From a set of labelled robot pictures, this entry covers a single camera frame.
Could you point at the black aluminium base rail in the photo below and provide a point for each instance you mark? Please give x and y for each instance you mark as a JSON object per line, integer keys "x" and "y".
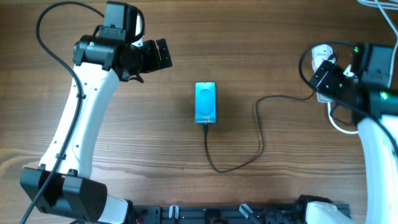
{"x": 278, "y": 213}

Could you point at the blue Galaxy smartphone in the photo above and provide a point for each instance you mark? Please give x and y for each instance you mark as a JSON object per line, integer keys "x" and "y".
{"x": 205, "y": 102}

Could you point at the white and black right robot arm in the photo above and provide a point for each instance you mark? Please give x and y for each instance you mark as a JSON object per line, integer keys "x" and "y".
{"x": 363, "y": 88}

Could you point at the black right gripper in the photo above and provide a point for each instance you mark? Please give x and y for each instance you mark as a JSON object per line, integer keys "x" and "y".
{"x": 332, "y": 71}

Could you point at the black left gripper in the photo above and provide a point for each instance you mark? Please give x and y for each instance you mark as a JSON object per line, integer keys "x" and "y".
{"x": 153, "y": 63}

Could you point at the white USB charger adapter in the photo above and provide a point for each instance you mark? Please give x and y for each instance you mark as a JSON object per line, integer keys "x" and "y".
{"x": 318, "y": 59}

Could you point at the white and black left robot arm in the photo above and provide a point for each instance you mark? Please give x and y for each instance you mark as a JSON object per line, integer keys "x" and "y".
{"x": 114, "y": 53}

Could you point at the white power strip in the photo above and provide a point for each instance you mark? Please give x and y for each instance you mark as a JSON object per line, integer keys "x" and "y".
{"x": 321, "y": 53}

